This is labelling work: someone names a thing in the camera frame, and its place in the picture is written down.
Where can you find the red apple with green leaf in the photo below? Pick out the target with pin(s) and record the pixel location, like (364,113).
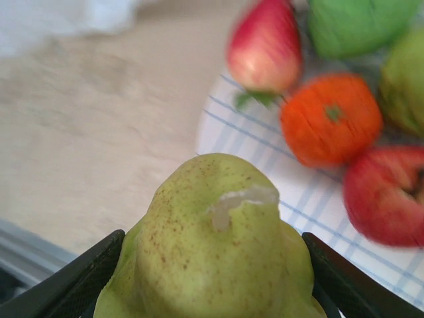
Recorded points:
(265,49)

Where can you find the speckled green pear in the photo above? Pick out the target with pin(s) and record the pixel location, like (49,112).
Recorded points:
(205,265)

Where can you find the plain red apple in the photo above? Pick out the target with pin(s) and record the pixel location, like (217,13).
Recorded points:
(381,198)

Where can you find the white blue-checked round plate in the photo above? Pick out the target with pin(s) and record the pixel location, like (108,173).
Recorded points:
(311,205)

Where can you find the orange tangerine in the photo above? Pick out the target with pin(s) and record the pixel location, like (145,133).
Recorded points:
(324,132)

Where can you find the bright green round fruit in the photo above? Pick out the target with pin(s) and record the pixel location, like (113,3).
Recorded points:
(357,26)

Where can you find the aluminium table edge rail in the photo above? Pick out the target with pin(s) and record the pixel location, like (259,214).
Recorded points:
(20,251)

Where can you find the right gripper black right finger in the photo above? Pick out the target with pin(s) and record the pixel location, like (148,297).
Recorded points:
(357,298)

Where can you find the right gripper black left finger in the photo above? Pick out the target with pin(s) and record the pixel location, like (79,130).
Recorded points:
(66,291)

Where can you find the white plastic bag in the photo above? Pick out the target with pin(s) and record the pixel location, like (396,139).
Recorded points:
(49,20)

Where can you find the yellow-green apple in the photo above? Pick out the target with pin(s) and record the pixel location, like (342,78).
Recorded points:
(407,89)

